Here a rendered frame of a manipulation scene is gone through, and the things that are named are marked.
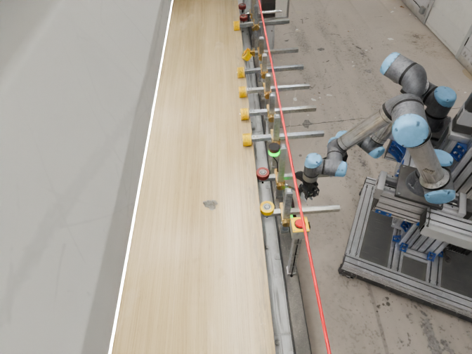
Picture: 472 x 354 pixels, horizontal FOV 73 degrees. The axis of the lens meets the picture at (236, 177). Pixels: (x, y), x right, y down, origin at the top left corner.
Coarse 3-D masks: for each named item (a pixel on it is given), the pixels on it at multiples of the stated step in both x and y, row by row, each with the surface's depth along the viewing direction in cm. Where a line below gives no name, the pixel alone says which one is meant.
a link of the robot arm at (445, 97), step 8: (432, 88) 180; (440, 88) 177; (448, 88) 177; (432, 96) 179; (440, 96) 174; (448, 96) 174; (456, 96) 174; (424, 104) 184; (432, 104) 179; (440, 104) 175; (448, 104) 174; (432, 112) 182; (440, 112) 179; (448, 112) 181
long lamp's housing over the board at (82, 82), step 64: (0, 0) 12; (64, 0) 12; (128, 0) 16; (0, 64) 9; (64, 64) 10; (128, 64) 14; (0, 128) 8; (64, 128) 10; (128, 128) 12; (0, 192) 7; (64, 192) 9; (128, 192) 11; (0, 256) 7; (64, 256) 8; (0, 320) 6; (64, 320) 7
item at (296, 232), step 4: (292, 220) 137; (304, 220) 137; (292, 224) 136; (292, 228) 135; (296, 228) 135; (300, 228) 135; (308, 228) 134; (292, 232) 135; (296, 232) 135; (300, 232) 135; (308, 232) 135; (292, 236) 137; (296, 236) 137; (300, 236) 137; (304, 236) 137
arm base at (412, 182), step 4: (412, 172) 165; (416, 172) 160; (408, 176) 166; (412, 176) 162; (416, 176) 160; (408, 180) 165; (412, 180) 162; (416, 180) 160; (408, 184) 164; (412, 184) 163; (416, 184) 160; (420, 184) 159; (408, 188) 165; (412, 188) 162; (416, 188) 161; (420, 188) 160; (412, 192) 164; (416, 192) 162; (420, 192) 161
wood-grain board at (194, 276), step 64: (192, 64) 273; (192, 128) 223; (192, 192) 189; (256, 192) 186; (128, 256) 166; (192, 256) 164; (256, 256) 162; (128, 320) 147; (192, 320) 145; (256, 320) 143
